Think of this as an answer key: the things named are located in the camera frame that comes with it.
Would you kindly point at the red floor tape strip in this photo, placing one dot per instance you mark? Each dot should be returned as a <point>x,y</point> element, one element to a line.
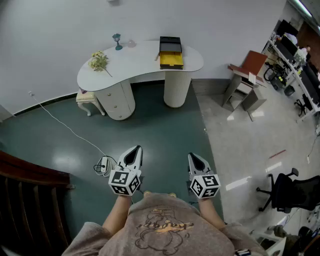
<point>277,154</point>

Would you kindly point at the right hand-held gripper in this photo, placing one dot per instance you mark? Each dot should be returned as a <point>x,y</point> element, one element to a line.
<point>205,186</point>

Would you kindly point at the small wooden stick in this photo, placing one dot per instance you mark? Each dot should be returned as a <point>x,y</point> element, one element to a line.
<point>157,57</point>

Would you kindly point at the yellow flower bouquet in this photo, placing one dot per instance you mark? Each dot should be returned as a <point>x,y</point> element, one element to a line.
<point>97,62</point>

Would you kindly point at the person's left forearm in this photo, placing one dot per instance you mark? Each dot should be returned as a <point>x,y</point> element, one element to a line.
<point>117,212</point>

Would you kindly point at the person's left shoe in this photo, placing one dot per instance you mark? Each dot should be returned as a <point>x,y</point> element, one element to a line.
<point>147,192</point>

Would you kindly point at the white power strip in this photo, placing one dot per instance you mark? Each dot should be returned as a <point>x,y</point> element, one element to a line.
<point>104,165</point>

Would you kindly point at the teal lantern ornament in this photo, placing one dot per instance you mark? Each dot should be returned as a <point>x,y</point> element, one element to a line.
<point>117,41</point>

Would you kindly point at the person's shoe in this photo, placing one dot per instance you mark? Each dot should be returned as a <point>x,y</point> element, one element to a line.
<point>147,192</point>
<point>172,194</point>

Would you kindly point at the black office chair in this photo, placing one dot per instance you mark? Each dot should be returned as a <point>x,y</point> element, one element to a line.
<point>292,192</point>

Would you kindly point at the person's right forearm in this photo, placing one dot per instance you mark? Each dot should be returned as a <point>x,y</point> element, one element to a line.
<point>211,212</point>

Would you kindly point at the black box with lid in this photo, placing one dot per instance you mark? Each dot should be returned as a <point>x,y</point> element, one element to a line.
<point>170,58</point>

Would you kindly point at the brown board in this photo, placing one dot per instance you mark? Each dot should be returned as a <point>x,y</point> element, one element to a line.
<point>255,61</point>

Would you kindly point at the cream upholstered stool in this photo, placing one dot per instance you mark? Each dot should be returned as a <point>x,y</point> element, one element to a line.
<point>86,98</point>

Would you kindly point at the grey side cabinet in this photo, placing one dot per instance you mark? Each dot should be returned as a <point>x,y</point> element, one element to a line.
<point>240,95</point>

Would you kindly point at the person's right shoe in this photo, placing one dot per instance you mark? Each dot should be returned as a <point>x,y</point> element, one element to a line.
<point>172,194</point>

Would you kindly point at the long white office desk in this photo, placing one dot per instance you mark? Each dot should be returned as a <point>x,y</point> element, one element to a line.
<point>300,82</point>

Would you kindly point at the person's brown printed shirt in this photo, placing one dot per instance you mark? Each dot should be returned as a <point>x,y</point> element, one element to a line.
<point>162,237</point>

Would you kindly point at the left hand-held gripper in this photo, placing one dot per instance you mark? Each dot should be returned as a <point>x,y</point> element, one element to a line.
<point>123,182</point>

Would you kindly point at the white drawer pedestal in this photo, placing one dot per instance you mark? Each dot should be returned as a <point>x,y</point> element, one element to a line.
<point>117,100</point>

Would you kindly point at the white fluted column pedestal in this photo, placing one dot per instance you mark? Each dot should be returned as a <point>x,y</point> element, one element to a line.
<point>176,87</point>

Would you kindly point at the white curved desk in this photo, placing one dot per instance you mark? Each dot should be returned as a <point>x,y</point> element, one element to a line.
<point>140,62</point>

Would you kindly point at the dark wooden furniture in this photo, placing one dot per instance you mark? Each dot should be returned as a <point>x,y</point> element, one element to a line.
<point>25,200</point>

